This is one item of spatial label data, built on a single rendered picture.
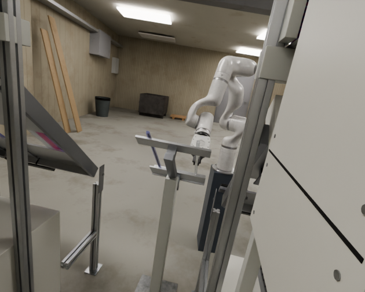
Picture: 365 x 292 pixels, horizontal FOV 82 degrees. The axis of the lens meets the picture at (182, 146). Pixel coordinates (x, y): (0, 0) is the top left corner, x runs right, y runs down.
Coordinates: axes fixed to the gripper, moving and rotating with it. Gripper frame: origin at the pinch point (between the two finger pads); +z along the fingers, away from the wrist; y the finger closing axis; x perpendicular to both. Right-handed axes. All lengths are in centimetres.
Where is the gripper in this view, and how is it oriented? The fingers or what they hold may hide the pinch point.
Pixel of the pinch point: (196, 160)
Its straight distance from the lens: 106.9
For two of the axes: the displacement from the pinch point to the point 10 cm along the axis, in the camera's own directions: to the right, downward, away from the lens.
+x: -0.1, 5.9, 8.1
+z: -2.3, 7.9, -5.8
